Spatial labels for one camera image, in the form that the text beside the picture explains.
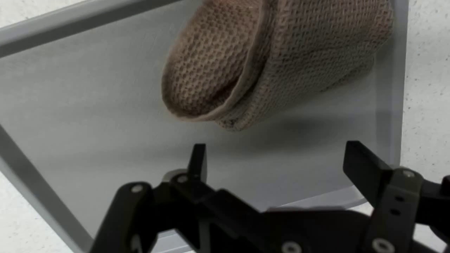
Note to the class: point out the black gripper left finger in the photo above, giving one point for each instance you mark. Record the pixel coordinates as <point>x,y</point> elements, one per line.
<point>209,221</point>

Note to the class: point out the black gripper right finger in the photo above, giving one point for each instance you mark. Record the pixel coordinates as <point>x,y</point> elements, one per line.
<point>401,198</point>

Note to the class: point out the grey metal tray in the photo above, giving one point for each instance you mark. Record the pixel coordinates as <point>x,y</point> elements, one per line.
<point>82,114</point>

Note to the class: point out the brown waffle towel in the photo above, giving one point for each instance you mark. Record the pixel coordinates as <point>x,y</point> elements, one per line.
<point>238,62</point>

